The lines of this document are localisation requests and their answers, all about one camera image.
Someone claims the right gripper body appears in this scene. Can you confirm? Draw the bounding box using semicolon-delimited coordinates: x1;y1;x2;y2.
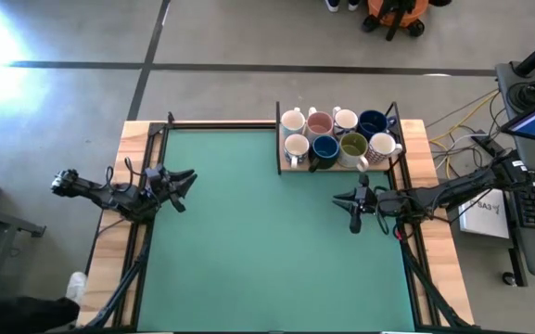
349;185;382;235

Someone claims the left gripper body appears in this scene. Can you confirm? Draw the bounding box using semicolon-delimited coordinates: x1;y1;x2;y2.
148;170;187;214

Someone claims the black mug blue inside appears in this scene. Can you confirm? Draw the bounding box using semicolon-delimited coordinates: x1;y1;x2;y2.
307;135;341;174

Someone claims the white mug blue flower print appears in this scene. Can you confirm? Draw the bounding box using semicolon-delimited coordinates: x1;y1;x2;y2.
283;133;311;170

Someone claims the white mug blue leaf print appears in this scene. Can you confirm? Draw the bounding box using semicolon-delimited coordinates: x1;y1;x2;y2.
331;105;360;139

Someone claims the cobalt blue mug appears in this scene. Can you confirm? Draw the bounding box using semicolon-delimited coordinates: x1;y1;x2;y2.
357;109;398;142

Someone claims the green lattice pattern mug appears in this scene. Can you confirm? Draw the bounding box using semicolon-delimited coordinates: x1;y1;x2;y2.
279;108;307;139

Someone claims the wooden shelf board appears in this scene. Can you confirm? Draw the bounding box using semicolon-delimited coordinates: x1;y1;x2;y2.
279;119;405;173

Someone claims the green table mat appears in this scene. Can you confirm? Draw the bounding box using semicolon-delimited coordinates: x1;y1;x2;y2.
136;129;416;333

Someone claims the white SA3 paper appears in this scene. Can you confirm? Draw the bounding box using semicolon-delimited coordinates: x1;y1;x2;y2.
458;188;512;240

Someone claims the person's white shoe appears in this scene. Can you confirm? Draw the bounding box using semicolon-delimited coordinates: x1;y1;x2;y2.
65;271;88;305

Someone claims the black power strip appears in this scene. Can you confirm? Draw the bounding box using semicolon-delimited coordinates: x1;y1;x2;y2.
470;132;505;157

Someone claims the black metal stand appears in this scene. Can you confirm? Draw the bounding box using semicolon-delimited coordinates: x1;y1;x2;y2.
0;199;47;326

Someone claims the orange wheeled machine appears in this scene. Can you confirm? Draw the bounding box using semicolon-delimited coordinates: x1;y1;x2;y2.
361;0;431;42

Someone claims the person's leg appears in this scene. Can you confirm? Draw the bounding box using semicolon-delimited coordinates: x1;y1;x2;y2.
0;296;82;334

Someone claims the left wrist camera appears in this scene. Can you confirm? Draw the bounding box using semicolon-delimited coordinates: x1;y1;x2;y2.
145;163;164;185

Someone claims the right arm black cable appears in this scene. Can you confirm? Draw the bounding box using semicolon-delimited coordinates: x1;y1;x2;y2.
372;185;391;236

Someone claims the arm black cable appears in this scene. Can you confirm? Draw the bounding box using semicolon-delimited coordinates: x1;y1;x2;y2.
372;185;391;236
105;156;134;190

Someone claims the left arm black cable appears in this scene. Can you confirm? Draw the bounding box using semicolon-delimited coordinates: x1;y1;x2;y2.
105;156;134;190

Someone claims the black metal table frame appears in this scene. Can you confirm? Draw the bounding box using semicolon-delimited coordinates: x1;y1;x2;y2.
70;110;481;334

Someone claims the black metal shelf frame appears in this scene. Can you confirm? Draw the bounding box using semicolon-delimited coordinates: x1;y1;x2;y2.
274;100;410;176

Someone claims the yellow cable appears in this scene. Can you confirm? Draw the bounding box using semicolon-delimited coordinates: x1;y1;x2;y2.
428;91;501;154

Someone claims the black coiled cable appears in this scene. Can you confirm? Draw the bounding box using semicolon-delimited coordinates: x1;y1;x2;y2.
506;81;535;111

